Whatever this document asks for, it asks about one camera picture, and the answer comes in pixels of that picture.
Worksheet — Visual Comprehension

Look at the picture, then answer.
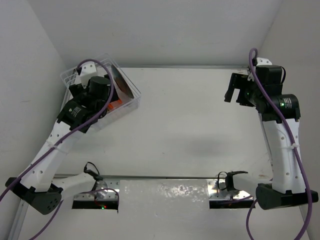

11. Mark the orange plate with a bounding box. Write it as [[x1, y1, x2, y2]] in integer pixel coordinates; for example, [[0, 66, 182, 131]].
[[107, 99, 123, 111]]

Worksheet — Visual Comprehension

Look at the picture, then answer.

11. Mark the teal red patterned plate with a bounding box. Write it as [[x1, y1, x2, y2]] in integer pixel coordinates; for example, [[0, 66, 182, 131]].
[[111, 65, 134, 99]]

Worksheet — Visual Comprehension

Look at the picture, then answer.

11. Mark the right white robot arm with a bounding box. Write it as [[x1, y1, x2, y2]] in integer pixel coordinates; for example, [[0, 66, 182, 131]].
[[224, 65, 308, 210]]

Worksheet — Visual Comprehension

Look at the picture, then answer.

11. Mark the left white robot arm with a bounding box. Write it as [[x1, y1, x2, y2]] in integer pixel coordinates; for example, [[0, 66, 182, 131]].
[[5, 74, 115, 215]]

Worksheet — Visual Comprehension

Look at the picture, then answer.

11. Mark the foil covered front panel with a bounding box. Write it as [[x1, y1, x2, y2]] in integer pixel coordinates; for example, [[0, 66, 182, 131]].
[[72, 178, 254, 210]]

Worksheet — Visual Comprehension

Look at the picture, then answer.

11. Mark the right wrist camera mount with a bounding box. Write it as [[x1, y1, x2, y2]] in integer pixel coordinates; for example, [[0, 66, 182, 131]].
[[247, 57, 272, 82]]

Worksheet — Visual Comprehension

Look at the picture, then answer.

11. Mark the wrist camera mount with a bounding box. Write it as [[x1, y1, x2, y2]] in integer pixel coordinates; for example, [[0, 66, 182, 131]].
[[247, 57, 272, 82], [74, 61, 98, 88]]

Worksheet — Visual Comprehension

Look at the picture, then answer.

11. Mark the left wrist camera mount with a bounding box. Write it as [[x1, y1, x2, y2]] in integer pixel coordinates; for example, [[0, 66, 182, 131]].
[[74, 61, 98, 88]]

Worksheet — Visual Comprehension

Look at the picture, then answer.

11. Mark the white wire dish rack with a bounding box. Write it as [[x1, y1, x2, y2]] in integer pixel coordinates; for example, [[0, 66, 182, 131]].
[[57, 53, 141, 133]]

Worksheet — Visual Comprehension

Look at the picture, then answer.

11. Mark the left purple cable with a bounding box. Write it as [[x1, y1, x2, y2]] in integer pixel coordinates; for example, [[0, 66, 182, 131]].
[[0, 58, 120, 240]]

